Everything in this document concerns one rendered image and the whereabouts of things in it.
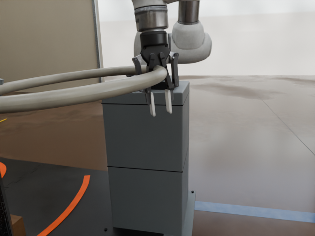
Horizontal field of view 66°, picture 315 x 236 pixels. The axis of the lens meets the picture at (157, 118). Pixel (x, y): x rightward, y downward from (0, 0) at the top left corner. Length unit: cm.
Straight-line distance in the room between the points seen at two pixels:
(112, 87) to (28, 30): 618
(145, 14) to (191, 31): 57
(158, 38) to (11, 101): 39
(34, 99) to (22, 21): 626
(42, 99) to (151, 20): 36
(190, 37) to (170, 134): 47
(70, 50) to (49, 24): 73
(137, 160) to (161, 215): 33
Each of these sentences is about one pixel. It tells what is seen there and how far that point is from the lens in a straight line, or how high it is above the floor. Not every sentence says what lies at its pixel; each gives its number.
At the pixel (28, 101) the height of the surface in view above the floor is 92.
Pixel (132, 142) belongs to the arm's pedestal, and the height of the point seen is 55.
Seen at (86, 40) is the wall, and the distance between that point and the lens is 583.
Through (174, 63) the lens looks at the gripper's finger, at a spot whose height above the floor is 95.
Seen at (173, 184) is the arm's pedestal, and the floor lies 33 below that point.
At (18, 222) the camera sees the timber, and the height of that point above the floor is 12.
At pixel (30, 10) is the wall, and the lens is 656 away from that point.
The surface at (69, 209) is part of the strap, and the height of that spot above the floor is 2.
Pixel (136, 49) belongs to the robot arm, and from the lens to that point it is 127.
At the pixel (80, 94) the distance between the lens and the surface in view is 43.
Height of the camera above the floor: 100
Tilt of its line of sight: 16 degrees down
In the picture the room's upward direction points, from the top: 1 degrees counter-clockwise
